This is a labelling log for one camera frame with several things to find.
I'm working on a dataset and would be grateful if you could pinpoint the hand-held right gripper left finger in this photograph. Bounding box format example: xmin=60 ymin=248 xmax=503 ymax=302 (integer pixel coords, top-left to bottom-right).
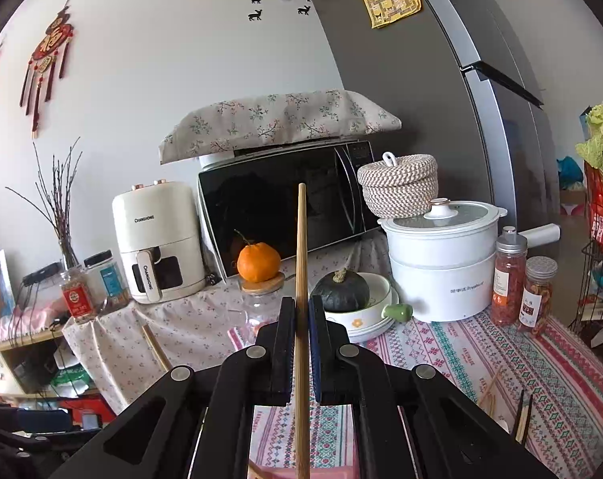
xmin=47 ymin=297 xmax=298 ymax=479

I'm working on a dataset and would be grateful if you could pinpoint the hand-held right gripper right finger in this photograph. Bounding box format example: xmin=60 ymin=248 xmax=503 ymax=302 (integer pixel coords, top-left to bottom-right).
xmin=309 ymin=296 xmax=557 ymax=479

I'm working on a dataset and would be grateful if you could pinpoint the black chopstick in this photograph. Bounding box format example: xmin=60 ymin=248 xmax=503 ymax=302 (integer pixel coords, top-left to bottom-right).
xmin=511 ymin=389 xmax=527 ymax=441
xmin=518 ymin=393 xmax=535 ymax=446

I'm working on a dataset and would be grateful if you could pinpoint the glass jar with wooden lid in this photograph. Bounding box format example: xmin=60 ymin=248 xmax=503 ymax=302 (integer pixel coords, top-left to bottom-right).
xmin=238 ymin=272 xmax=287 ymax=341

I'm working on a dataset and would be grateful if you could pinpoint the white plate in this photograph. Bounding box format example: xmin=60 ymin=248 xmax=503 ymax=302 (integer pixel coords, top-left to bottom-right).
xmin=342 ymin=309 xmax=398 ymax=344

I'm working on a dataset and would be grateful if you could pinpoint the dark green pumpkin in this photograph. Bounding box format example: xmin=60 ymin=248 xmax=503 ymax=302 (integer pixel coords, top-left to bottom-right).
xmin=311 ymin=268 xmax=371 ymax=313

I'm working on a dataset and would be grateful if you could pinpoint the small-floral tablecloth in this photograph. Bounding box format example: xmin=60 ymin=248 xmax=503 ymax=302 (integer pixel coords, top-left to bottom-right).
xmin=62 ymin=232 xmax=398 ymax=416

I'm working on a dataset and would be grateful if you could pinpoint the large mandarin orange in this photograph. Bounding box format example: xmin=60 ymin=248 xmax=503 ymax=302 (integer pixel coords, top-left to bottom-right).
xmin=234 ymin=230 xmax=282 ymax=284

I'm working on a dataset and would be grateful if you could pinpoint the white electric cooking pot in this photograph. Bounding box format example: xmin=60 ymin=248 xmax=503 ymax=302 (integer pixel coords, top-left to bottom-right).
xmin=380 ymin=210 xmax=562 ymax=323

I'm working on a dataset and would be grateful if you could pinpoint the black microwave oven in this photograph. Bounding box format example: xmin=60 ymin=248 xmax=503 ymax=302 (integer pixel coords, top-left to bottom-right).
xmin=198 ymin=140 xmax=382 ymax=281

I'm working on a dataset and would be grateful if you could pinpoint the cream air fryer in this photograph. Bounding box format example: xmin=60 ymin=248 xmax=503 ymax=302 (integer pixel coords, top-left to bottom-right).
xmin=112 ymin=180 xmax=207 ymax=305

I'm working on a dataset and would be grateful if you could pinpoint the glass pot lid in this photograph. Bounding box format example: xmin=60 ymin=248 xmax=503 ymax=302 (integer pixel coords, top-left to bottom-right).
xmin=381 ymin=198 xmax=508 ymax=233

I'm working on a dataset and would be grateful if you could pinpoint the blue label jar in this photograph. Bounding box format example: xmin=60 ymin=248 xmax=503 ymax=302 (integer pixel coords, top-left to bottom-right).
xmin=83 ymin=250 xmax=131 ymax=313

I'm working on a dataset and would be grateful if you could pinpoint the jar of red berries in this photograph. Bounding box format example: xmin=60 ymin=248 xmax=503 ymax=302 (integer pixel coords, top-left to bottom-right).
xmin=491 ymin=226 xmax=528 ymax=328

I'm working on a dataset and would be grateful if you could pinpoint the patterned woven tablecloth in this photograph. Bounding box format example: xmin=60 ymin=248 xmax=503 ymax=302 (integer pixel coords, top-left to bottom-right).
xmin=226 ymin=304 xmax=603 ymax=479

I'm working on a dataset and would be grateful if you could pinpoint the green plastic bag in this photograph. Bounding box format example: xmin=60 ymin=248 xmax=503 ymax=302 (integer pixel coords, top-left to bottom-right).
xmin=49 ymin=364 xmax=91 ymax=396

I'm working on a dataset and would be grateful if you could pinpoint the red label jar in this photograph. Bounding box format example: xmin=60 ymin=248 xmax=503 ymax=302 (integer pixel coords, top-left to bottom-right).
xmin=59 ymin=265 xmax=97 ymax=325

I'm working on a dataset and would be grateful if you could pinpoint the jar of dried fruit slices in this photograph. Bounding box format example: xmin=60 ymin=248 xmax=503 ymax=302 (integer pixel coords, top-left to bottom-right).
xmin=518 ymin=256 xmax=558 ymax=335

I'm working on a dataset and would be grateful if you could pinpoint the floral cloth cover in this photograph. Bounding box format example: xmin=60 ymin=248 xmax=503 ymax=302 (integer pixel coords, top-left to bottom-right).
xmin=158 ymin=89 xmax=402 ymax=165

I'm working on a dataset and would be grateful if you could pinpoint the grey refrigerator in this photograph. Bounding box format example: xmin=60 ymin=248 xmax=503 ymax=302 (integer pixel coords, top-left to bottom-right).
xmin=298 ymin=0 xmax=563 ymax=260

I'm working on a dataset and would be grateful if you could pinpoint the dark bulky object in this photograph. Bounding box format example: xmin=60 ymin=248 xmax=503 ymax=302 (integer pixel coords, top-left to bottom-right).
xmin=0 ymin=399 xmax=113 ymax=479

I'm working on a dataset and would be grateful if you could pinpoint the wooden shelf unit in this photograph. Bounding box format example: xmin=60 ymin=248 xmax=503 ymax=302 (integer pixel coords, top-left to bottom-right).
xmin=0 ymin=327 xmax=69 ymax=397

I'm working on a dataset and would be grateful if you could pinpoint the pink cloth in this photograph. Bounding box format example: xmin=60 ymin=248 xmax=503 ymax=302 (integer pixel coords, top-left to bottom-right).
xmin=0 ymin=303 xmax=65 ymax=347

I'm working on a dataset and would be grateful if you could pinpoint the dried twig bundle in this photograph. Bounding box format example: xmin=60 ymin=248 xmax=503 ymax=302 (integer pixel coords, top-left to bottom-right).
xmin=4 ymin=137 xmax=85 ymax=270

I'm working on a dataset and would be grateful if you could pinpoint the blue plastic bag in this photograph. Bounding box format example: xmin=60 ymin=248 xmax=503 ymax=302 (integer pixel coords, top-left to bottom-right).
xmin=556 ymin=156 xmax=585 ymax=184

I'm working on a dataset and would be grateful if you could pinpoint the red tasselled knot ornament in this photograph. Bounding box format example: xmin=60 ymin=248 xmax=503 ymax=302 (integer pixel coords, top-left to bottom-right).
xmin=19 ymin=5 xmax=75 ymax=139

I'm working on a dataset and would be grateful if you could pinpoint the white dish with green handle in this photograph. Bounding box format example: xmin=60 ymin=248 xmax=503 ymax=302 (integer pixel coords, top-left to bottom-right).
xmin=326 ymin=272 xmax=414 ymax=333

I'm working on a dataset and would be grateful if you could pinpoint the woven rope lidded basket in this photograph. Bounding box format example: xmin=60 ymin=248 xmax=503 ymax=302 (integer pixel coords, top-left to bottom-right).
xmin=357 ymin=152 xmax=438 ymax=219

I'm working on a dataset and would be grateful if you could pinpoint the black wire rack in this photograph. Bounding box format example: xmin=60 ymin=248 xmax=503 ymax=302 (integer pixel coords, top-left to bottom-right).
xmin=568 ymin=239 xmax=603 ymax=351

